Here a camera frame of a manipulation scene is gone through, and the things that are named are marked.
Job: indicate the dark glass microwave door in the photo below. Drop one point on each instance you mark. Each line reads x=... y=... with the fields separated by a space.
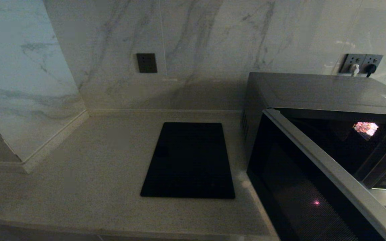
x=293 y=194

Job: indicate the black induction cooktop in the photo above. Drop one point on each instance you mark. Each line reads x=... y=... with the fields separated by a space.
x=188 y=160

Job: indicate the white power plug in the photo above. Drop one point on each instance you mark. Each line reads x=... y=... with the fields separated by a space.
x=354 y=70

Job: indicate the black power plug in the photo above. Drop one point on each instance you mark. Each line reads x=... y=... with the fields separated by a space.
x=370 y=69

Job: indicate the dark single wall socket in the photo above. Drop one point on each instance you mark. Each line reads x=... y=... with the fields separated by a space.
x=146 y=63

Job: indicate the grey wall socket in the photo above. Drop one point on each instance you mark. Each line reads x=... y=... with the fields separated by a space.
x=351 y=60
x=373 y=60

